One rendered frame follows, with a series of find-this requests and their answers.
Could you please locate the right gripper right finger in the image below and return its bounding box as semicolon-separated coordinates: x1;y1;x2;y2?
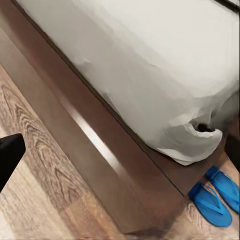
224;132;240;173

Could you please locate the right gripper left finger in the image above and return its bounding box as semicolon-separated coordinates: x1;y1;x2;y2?
0;133;26;193

